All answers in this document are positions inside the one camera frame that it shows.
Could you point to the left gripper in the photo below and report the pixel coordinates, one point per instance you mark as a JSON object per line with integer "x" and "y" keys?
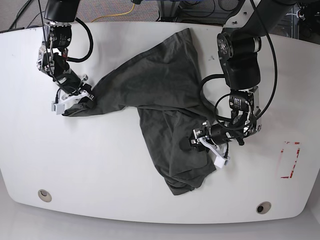
{"x": 212, "y": 137}

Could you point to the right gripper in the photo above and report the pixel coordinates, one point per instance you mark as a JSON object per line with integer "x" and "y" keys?
{"x": 73, "y": 86}

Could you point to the dark grey t-shirt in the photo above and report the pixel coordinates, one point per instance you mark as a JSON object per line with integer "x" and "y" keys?
{"x": 162, "y": 83}

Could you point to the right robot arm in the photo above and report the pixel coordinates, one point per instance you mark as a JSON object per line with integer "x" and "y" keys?
{"x": 53, "y": 59}

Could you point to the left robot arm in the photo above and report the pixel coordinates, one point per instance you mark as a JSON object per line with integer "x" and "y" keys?
{"x": 238, "y": 45}

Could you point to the red tape rectangle marking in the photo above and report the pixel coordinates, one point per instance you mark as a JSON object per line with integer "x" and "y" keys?
{"x": 288, "y": 159}

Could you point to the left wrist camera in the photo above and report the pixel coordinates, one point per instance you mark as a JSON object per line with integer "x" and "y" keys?
{"x": 221, "y": 161}

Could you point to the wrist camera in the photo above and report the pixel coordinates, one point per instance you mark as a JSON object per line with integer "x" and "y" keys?
{"x": 58, "y": 108}
{"x": 221, "y": 161}

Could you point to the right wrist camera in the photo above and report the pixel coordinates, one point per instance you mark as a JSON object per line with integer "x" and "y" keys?
{"x": 58, "y": 108}

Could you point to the right table cable grommet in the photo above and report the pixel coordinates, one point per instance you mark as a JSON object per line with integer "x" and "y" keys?
{"x": 263, "y": 207}

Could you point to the table cable grommet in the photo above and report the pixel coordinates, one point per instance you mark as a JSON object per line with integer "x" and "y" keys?
{"x": 263, "y": 207}
{"x": 44, "y": 195}

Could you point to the left table cable grommet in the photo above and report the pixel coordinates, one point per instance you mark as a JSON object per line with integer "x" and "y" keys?
{"x": 44, "y": 195}

